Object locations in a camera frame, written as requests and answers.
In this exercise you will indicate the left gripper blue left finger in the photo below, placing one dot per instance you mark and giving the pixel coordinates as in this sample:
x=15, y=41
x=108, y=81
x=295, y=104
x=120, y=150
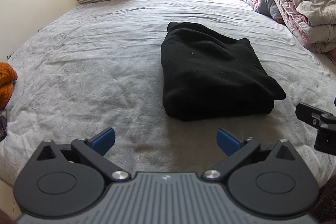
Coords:
x=91, y=153

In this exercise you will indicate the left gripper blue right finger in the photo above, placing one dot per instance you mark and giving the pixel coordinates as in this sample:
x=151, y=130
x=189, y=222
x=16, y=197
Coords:
x=239, y=152

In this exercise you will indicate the black zip jacket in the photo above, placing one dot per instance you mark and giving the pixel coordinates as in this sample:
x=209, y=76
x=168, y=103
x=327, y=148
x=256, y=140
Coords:
x=207, y=75

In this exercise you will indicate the grey bed sheet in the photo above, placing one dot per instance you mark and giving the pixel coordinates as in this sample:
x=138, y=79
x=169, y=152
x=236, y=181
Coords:
x=99, y=66

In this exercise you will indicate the orange knitted garment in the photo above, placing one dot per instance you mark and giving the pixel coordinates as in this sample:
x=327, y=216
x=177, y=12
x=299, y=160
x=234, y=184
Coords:
x=7, y=78

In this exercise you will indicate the beige pink folded quilt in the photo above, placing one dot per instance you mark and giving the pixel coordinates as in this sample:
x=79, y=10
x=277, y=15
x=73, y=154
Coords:
x=312, y=22

